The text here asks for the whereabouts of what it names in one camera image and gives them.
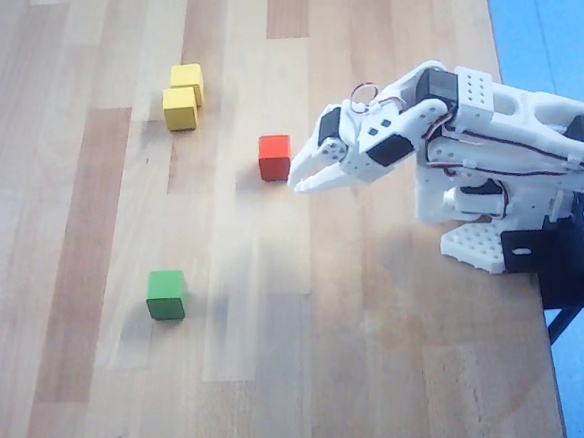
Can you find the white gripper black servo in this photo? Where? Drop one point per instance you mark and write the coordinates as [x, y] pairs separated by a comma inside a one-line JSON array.
[[334, 154]]

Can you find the red cube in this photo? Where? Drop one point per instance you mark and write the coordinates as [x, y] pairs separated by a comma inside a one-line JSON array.
[[274, 157]]

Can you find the green cube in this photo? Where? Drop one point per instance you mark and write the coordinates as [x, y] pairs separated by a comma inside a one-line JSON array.
[[165, 295]]

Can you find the black metal strut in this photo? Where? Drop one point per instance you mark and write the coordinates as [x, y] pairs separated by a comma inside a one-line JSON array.
[[565, 325]]

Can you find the black table clamp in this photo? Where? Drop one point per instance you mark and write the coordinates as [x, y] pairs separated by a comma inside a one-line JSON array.
[[566, 270]]

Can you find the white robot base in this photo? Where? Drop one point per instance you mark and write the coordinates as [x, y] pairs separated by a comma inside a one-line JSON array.
[[474, 246]]

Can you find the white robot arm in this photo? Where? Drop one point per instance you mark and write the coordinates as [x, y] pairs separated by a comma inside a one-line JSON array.
[[515, 108]]

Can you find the yellow cube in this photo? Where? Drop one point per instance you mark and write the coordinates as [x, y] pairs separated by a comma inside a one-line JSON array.
[[180, 109], [188, 75]]

